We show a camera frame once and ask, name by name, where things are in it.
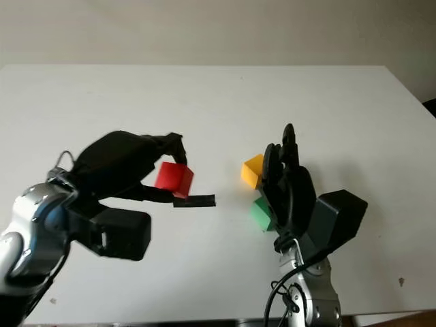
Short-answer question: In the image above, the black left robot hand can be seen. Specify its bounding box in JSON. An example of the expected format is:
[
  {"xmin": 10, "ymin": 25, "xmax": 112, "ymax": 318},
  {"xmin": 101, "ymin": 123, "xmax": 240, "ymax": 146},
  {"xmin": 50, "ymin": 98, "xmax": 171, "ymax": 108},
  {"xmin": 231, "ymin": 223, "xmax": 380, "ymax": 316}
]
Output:
[{"xmin": 69, "ymin": 130, "xmax": 189, "ymax": 208}]

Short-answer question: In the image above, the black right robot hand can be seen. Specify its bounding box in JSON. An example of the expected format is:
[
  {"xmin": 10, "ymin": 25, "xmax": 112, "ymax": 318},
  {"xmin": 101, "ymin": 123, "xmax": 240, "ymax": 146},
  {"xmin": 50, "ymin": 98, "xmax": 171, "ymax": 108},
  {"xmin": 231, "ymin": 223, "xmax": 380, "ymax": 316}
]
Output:
[{"xmin": 260, "ymin": 123, "xmax": 316, "ymax": 255}]

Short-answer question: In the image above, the green block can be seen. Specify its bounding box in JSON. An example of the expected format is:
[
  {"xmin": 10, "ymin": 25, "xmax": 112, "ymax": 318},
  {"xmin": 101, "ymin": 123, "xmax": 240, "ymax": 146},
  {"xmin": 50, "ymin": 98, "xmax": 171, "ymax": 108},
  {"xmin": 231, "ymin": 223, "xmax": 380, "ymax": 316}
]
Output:
[{"xmin": 250, "ymin": 197, "xmax": 274, "ymax": 234}]

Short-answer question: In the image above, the yellow block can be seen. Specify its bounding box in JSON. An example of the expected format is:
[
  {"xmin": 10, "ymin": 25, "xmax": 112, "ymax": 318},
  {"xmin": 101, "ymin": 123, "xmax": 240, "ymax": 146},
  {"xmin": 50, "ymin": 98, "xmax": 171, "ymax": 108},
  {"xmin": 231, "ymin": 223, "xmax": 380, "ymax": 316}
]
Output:
[{"xmin": 240, "ymin": 153, "xmax": 265, "ymax": 189}]

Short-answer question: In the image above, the red block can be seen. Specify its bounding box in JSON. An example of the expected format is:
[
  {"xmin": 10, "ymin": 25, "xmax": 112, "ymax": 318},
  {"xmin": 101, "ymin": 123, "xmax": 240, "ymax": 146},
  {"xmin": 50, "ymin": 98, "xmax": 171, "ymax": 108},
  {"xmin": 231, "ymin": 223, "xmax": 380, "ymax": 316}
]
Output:
[{"xmin": 155, "ymin": 161, "xmax": 195, "ymax": 200}]

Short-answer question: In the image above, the black tape strip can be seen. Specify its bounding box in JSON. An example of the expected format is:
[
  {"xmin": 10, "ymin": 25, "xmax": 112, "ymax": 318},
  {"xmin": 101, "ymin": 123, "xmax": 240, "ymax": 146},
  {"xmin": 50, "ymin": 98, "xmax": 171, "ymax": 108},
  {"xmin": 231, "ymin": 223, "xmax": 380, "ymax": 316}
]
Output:
[{"xmin": 172, "ymin": 194, "xmax": 218, "ymax": 209}]

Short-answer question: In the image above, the dark background object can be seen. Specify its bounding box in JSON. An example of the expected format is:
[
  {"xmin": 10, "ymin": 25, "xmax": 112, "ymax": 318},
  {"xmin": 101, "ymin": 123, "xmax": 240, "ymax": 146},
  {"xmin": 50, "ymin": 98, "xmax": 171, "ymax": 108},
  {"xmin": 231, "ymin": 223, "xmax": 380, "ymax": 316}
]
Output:
[{"xmin": 422, "ymin": 98, "xmax": 436, "ymax": 119}]

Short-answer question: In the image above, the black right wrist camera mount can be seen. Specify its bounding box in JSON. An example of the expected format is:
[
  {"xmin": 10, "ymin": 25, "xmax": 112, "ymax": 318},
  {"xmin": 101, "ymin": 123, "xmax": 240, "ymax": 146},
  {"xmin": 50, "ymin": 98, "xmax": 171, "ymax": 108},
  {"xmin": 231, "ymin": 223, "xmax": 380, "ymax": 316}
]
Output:
[{"xmin": 299, "ymin": 189, "xmax": 369, "ymax": 264}]

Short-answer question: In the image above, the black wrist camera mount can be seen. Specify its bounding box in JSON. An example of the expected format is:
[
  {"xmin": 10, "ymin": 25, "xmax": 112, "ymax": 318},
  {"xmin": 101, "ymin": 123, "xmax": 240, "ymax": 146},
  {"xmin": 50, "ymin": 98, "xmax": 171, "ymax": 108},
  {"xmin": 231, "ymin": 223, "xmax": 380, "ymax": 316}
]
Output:
[
  {"xmin": 66, "ymin": 199, "xmax": 152, "ymax": 262},
  {"xmin": 299, "ymin": 189, "xmax": 369, "ymax": 264}
]

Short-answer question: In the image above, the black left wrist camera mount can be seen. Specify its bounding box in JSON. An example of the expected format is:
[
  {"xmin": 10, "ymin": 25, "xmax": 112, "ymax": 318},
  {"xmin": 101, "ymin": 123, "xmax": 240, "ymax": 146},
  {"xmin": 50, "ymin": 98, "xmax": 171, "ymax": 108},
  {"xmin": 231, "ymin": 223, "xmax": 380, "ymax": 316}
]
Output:
[{"xmin": 66, "ymin": 199, "xmax": 152, "ymax": 262}]

